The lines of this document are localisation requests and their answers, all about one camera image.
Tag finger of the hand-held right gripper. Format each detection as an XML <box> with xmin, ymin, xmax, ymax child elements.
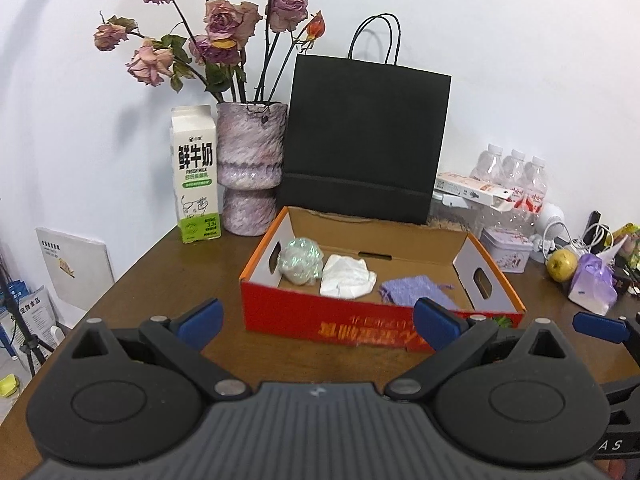
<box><xmin>573</xmin><ymin>310</ymin><xmax>640</xmax><ymax>346</ymax></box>

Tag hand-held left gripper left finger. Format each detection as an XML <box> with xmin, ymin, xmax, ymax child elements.
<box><xmin>64</xmin><ymin>297</ymin><xmax>253</xmax><ymax>403</ymax></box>

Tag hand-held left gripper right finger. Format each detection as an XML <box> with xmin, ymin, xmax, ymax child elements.
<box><xmin>384</xmin><ymin>297</ymin><xmax>572</xmax><ymax>403</ymax></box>

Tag purple knit cloth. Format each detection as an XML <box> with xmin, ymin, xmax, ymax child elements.
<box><xmin>380</xmin><ymin>275</ymin><xmax>455</xmax><ymax>311</ymax></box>

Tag red cardboard box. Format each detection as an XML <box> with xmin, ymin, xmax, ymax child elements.
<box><xmin>239</xmin><ymin>206</ymin><xmax>527</xmax><ymax>353</ymax></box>

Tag white packet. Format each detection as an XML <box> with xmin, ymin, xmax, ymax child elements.
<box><xmin>320</xmin><ymin>254</ymin><xmax>377</xmax><ymax>299</ymax></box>

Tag iridescent plastic bag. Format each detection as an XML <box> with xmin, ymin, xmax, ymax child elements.
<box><xmin>278</xmin><ymin>236</ymin><xmax>325</xmax><ymax>286</ymax></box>

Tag purple tissue pack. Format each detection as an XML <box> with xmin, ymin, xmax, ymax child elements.
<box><xmin>568</xmin><ymin>252</ymin><xmax>619</xmax><ymax>317</ymax></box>

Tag green apple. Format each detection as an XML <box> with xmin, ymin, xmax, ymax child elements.
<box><xmin>546</xmin><ymin>249</ymin><xmax>579</xmax><ymax>282</ymax></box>

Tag white charger plug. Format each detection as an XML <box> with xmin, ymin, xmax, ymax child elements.
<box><xmin>580</xmin><ymin>210</ymin><xmax>614</xmax><ymax>257</ymax></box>

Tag green snack packet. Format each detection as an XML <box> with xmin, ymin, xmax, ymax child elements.
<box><xmin>612</xmin><ymin>224</ymin><xmax>640</xmax><ymax>268</ymax></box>

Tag white tin box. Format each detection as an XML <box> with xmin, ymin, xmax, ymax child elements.
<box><xmin>480</xmin><ymin>226</ymin><xmax>535</xmax><ymax>273</ymax></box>

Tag white mini fan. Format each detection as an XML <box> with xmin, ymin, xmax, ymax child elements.
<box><xmin>535</xmin><ymin>202</ymin><xmax>567</xmax><ymax>251</ymax></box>

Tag white green milk carton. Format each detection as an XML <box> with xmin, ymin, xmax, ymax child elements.
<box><xmin>171</xmin><ymin>105</ymin><xmax>222</xmax><ymax>245</ymax></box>

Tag white board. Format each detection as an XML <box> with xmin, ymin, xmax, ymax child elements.
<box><xmin>35</xmin><ymin>227</ymin><xmax>116</xmax><ymax>331</ymax></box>

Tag white flat carton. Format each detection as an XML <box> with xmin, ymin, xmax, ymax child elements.
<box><xmin>432</xmin><ymin>172</ymin><xmax>526</xmax><ymax>211</ymax></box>

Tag purple mottled vase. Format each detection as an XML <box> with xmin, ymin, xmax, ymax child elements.
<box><xmin>216</xmin><ymin>101</ymin><xmax>288</xmax><ymax>236</ymax></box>

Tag blue printed bag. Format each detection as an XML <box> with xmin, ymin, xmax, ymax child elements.
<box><xmin>0</xmin><ymin>280</ymin><xmax>57</xmax><ymax>361</ymax></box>

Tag black light stand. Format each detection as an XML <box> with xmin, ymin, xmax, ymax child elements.
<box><xmin>0</xmin><ymin>260</ymin><xmax>56</xmax><ymax>378</ymax></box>

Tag black paper bag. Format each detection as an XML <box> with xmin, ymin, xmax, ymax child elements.
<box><xmin>276</xmin><ymin>13</ymin><xmax>453</xmax><ymax>226</ymax></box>

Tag dried pink rose bouquet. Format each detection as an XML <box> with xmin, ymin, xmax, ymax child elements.
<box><xmin>93</xmin><ymin>0</ymin><xmax>327</xmax><ymax>106</ymax></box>

